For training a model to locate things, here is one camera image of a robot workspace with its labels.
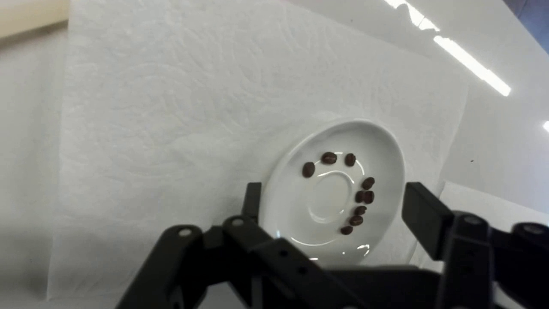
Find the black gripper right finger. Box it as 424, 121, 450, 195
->
402, 180, 549, 309

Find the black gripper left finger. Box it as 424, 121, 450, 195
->
117, 180, 367, 309

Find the white paper napkin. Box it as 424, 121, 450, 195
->
45, 0, 469, 298

